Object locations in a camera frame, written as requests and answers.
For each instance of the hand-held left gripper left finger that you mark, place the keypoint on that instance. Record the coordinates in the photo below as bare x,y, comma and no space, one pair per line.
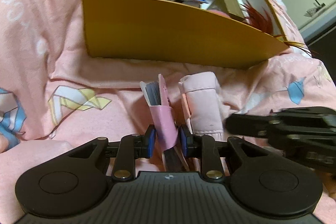
150,141

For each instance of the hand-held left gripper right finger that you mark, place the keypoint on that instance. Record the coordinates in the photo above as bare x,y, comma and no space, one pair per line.
183,141

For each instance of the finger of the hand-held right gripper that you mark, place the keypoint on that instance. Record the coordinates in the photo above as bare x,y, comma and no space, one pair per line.
249,125

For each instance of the pink card holder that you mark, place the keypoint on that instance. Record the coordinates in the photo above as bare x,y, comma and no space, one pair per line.
164,121

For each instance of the red feathers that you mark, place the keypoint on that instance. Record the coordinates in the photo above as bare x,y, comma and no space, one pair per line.
258,16

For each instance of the orange cardboard box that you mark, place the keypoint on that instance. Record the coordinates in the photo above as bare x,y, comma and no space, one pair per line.
157,29

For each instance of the dark furniture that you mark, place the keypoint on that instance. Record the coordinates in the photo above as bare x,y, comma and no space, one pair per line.
323,40

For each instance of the pink round plush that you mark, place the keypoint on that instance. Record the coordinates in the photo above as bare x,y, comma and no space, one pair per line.
218,13

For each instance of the tan cardboard box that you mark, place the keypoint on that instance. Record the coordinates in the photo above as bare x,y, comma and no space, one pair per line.
231,5

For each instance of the pink printed blanket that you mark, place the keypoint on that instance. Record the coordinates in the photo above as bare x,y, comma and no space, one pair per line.
39,82

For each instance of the small hanging pouch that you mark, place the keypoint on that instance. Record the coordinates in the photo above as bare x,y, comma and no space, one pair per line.
310,12

